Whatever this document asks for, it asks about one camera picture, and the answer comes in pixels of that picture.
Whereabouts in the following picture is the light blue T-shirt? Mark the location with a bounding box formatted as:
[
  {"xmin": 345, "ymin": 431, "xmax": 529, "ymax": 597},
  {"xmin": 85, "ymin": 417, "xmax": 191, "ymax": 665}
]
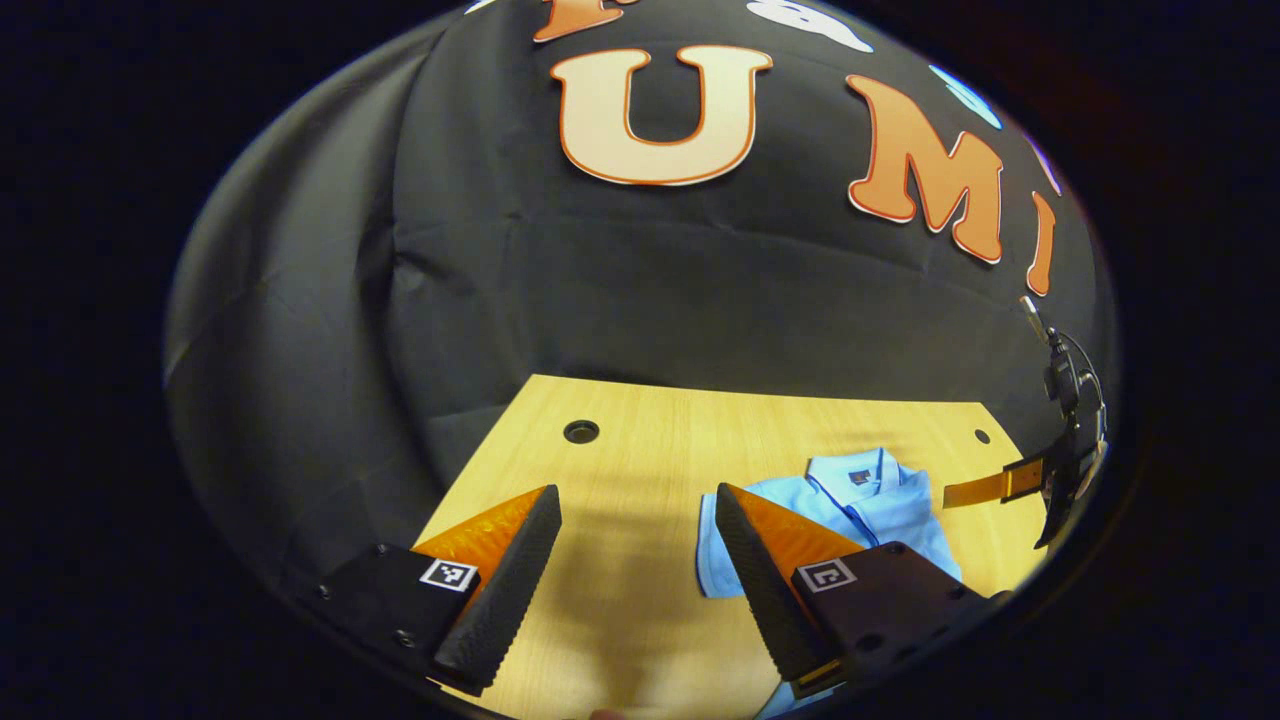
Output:
[{"xmin": 696, "ymin": 447, "xmax": 964, "ymax": 720}]

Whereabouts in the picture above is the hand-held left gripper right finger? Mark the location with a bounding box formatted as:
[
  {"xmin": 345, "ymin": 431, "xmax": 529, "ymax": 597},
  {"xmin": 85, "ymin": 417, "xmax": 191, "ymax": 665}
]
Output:
[{"xmin": 714, "ymin": 483, "xmax": 1011, "ymax": 701}]

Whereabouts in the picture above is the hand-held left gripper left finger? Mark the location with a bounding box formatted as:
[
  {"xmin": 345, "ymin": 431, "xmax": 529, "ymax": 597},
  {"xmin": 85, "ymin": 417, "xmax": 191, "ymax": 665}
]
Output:
[{"xmin": 275, "ymin": 485, "xmax": 563, "ymax": 698}]

